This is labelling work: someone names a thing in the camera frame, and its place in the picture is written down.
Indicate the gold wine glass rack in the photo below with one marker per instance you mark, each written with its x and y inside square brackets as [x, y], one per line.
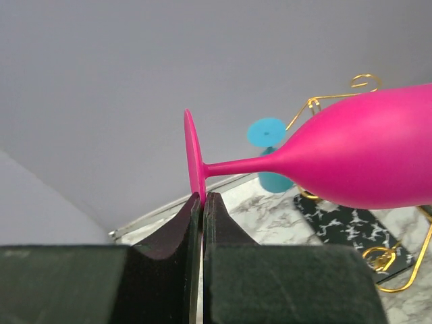
[357, 228]

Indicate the pink wine glass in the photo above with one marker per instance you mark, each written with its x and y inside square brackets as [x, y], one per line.
[369, 151]

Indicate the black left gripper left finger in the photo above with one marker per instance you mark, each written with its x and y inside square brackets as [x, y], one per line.
[153, 281]

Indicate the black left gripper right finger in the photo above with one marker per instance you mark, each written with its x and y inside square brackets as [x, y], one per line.
[245, 282]

